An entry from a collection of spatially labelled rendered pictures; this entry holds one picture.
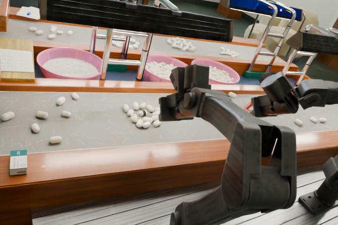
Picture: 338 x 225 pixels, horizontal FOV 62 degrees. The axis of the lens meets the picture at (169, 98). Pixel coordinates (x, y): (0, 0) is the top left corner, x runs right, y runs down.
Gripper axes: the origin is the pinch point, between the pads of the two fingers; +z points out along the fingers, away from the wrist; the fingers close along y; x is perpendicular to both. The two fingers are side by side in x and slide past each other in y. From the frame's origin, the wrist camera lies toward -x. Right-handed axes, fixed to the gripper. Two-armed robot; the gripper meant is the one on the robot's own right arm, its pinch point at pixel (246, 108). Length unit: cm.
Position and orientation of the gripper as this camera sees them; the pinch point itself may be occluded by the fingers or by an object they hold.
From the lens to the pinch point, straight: 104.7
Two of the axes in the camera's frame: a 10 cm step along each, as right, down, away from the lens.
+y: -8.9, -0.1, -4.6
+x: 0.4, 9.9, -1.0
